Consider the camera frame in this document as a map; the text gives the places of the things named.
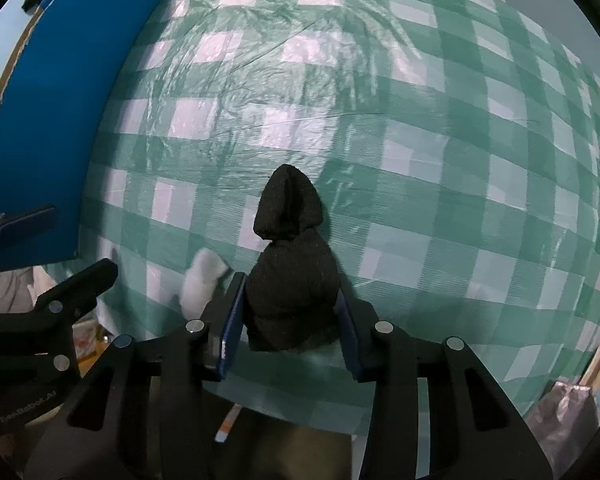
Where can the black sock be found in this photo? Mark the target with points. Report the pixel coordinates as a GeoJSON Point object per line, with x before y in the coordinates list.
{"type": "Point", "coordinates": [292, 280]}

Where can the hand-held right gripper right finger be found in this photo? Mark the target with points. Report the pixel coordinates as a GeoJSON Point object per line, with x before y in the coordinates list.
{"type": "Point", "coordinates": [349, 345]}

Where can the white fluffy sock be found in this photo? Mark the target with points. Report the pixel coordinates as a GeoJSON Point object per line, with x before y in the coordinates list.
{"type": "Point", "coordinates": [202, 280]}

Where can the blue-sided cardboard box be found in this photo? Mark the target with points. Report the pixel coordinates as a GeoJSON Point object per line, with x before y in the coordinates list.
{"type": "Point", "coordinates": [55, 110]}

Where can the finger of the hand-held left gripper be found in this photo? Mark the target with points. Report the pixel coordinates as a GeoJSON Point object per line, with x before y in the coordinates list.
{"type": "Point", "coordinates": [27, 221]}
{"type": "Point", "coordinates": [80, 285]}

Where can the green checked tablecloth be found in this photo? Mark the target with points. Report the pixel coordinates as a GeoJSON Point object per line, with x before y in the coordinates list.
{"type": "Point", "coordinates": [430, 110]}

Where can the wooden frame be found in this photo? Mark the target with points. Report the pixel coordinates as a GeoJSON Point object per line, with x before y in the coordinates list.
{"type": "Point", "coordinates": [596, 365]}

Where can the silver grey bag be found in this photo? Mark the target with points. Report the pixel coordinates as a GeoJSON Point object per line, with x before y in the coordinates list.
{"type": "Point", "coordinates": [565, 410]}

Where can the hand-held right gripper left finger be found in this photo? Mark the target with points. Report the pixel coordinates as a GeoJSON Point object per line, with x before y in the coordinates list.
{"type": "Point", "coordinates": [231, 330]}

